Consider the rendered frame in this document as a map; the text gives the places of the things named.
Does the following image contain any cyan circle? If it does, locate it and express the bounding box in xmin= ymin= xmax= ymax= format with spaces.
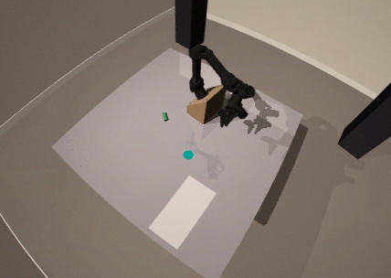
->
xmin=183 ymin=151 xmax=193 ymax=159

